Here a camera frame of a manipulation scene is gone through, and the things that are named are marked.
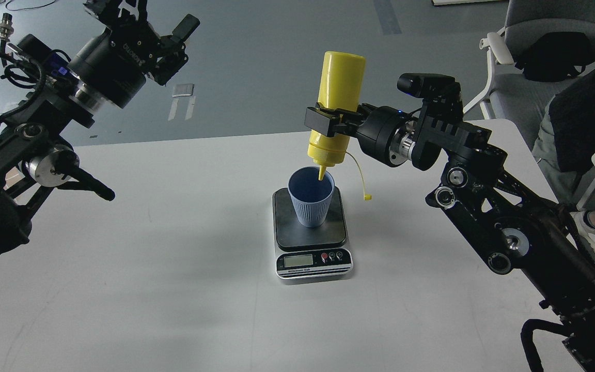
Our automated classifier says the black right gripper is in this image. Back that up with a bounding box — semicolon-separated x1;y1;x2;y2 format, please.
304;104;416;167

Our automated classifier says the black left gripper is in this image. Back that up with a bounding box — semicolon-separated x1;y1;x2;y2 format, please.
68;1;200;108

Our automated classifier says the yellow squeeze bottle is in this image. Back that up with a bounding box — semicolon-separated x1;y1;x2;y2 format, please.
307;51;366;181

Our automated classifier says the blue ribbed plastic cup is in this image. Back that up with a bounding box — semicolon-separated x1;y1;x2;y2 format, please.
288;167;335;228

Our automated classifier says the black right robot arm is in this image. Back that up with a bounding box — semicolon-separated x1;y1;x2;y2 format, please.
305;72;595;371

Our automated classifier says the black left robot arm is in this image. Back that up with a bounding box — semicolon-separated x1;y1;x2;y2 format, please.
0;1;200;254

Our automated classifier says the black digital kitchen scale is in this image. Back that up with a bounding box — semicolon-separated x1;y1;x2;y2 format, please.
272;188;354;281

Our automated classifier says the grey office chair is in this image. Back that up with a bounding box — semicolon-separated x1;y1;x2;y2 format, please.
463;1;595;148

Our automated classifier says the black bag on chair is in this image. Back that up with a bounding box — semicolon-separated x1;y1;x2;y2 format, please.
515;32;592;82

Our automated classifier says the seated person in black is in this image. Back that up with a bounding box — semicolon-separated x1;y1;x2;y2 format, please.
531;70;595;205

